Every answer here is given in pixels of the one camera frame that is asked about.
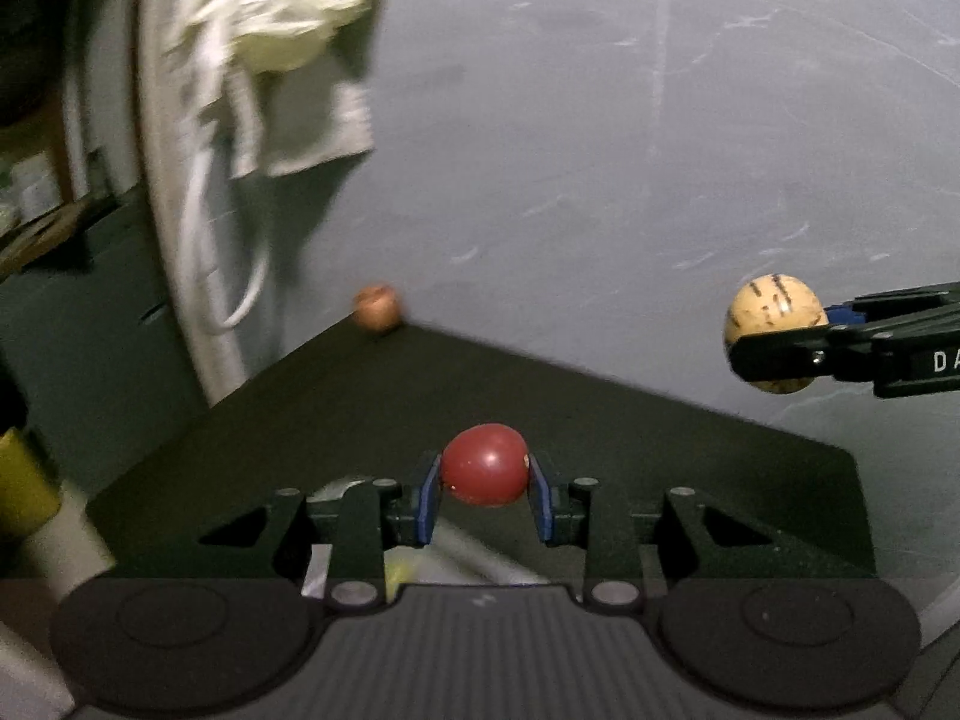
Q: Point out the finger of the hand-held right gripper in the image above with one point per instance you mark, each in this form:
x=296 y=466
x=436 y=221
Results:
x=787 y=356
x=892 y=304

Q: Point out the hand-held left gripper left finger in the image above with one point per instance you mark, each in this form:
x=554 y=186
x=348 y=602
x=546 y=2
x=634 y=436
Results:
x=429 y=499

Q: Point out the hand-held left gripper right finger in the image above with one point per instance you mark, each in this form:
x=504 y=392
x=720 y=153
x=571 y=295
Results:
x=540 y=499

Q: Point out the striped cream melon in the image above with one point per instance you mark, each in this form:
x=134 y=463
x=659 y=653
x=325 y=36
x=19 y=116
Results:
x=772 y=300

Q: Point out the red plum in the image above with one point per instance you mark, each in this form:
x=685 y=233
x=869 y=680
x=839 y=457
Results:
x=484 y=465

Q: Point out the red apple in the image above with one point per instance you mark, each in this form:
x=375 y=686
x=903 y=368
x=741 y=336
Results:
x=377 y=307

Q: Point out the dark cabinet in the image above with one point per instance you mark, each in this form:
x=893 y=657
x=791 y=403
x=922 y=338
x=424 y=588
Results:
x=82 y=330

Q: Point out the white towel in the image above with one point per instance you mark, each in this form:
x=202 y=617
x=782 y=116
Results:
x=315 y=127

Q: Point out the yellow container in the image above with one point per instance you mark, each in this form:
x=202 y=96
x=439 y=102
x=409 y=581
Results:
x=26 y=487

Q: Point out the pale yellow cloth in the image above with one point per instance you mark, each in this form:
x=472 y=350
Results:
x=277 y=7

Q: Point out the white door frame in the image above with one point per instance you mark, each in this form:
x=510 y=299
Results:
x=161 y=165

